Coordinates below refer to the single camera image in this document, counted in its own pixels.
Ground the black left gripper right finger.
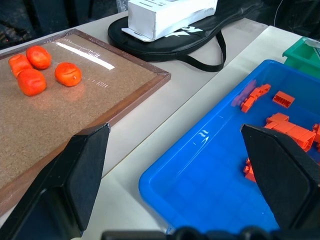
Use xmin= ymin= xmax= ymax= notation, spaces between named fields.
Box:
xmin=240 ymin=123 xmax=320 ymax=231

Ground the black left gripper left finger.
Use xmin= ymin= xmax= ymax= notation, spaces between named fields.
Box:
xmin=0 ymin=122 xmax=111 ymax=240

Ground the green plastic bin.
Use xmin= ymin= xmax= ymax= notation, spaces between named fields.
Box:
xmin=282 ymin=36 xmax=320 ymax=79

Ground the white cardboard box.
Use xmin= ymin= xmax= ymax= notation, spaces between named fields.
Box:
xmin=121 ymin=0 xmax=219 ymax=42

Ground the blue plastic bin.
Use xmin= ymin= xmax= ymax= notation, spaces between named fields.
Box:
xmin=138 ymin=59 xmax=320 ymax=235

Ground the orange tomato right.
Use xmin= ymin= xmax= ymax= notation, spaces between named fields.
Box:
xmin=54 ymin=62 xmax=83 ymax=87

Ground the orange tomato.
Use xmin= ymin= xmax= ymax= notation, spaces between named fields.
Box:
xmin=54 ymin=62 xmax=83 ymax=87
xmin=16 ymin=68 xmax=48 ymax=97
xmin=25 ymin=45 xmax=53 ymax=71

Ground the orange tomato bottom left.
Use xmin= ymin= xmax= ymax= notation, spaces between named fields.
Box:
xmin=16 ymin=68 xmax=48 ymax=97

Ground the orange tomato top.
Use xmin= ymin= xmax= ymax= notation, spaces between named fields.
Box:
xmin=25 ymin=45 xmax=53 ymax=71

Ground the black racket bag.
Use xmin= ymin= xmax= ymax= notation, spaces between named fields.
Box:
xmin=107 ymin=0 xmax=264 ymax=73

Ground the cork board with wooden frame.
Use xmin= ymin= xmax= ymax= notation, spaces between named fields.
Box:
xmin=0 ymin=28 xmax=172 ymax=218

